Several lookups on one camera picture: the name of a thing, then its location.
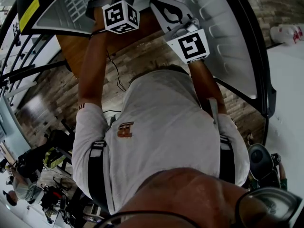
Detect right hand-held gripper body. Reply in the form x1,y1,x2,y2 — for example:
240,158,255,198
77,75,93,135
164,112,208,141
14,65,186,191
163,18,211,65

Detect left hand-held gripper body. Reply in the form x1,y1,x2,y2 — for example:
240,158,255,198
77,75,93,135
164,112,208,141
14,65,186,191
101,0,141,35

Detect person's right forearm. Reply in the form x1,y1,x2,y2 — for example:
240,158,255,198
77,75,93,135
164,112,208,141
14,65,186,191
189,59,228,115

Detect person's left forearm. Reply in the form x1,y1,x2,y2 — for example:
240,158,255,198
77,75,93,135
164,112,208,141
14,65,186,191
77,7,107,108

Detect person's white shirt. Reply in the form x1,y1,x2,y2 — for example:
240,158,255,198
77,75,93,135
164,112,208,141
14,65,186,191
71,69,250,215

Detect pack of white bottles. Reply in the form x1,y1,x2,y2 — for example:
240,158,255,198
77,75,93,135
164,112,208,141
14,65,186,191
270,23,304,45

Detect black metal railing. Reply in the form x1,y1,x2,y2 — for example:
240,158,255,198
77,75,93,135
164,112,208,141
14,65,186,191
0,0,60,99

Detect black round stool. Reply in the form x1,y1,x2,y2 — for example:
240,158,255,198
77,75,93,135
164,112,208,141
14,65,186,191
248,143,274,175

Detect black office chair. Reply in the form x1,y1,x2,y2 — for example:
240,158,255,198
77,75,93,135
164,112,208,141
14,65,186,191
44,119,76,175

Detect person's head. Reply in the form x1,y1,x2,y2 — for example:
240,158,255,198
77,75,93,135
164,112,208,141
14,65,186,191
116,167,304,228

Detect yellow-green bag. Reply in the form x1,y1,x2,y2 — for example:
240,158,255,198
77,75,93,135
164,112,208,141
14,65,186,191
44,147,67,168

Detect black bag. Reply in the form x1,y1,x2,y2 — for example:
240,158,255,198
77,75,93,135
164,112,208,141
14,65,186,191
16,148,46,178

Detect black-framed glasses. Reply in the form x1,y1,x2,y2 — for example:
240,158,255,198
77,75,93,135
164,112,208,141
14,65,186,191
95,186,304,228

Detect black equipment with red part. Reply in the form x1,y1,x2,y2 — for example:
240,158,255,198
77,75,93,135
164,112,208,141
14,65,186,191
40,177,72,211

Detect thin black cable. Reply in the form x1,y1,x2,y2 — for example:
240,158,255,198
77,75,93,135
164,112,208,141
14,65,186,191
105,48,128,94

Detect white hanging strap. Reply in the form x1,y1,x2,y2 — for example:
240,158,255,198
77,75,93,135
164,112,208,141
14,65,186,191
209,97,220,125

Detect black harness strap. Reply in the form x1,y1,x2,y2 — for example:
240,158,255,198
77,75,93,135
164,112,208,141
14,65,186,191
218,135,236,184
87,140,110,211

